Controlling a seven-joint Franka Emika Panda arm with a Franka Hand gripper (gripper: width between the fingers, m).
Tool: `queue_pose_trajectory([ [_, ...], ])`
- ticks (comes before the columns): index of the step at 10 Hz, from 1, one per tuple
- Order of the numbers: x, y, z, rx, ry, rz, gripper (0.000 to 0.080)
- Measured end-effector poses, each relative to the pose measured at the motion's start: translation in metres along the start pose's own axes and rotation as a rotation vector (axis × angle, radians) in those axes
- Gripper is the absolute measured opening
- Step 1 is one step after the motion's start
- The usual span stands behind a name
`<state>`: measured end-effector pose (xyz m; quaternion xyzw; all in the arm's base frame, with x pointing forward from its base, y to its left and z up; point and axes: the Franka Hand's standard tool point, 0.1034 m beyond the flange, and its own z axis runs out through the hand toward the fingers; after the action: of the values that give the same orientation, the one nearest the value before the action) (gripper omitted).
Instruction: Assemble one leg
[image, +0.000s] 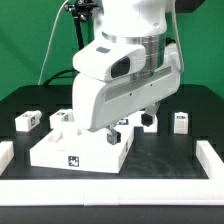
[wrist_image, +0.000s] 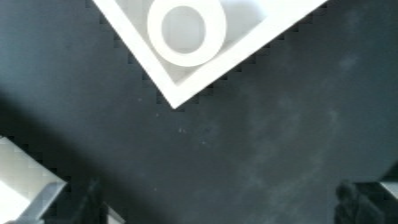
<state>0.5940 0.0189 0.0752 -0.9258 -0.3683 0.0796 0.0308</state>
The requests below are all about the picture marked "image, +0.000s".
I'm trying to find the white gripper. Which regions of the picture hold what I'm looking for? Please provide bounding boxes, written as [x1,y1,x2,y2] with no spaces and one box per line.
[71,65,182,146]

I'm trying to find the white square tabletop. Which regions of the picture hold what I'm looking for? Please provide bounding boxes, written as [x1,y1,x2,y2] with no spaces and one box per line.
[30,122,134,173]

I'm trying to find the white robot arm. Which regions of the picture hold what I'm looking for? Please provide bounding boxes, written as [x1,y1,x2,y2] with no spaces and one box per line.
[72,0,184,145]

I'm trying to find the white marker tag sheet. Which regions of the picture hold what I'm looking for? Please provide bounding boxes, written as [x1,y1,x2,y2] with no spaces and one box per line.
[117,111,143,127]

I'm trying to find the white U-shaped obstacle fence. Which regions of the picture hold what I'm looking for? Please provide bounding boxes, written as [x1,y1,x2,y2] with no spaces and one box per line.
[0,140,224,206]

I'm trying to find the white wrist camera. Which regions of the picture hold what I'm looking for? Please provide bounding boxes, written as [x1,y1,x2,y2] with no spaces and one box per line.
[73,39,146,82]

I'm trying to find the black cable bundle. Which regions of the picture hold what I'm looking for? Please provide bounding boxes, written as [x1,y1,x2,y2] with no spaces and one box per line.
[43,68,79,87]

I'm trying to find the black camera stand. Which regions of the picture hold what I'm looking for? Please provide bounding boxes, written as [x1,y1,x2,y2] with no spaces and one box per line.
[64,0,97,49]

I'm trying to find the white cable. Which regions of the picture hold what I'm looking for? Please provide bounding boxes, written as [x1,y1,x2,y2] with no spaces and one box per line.
[37,0,69,86]

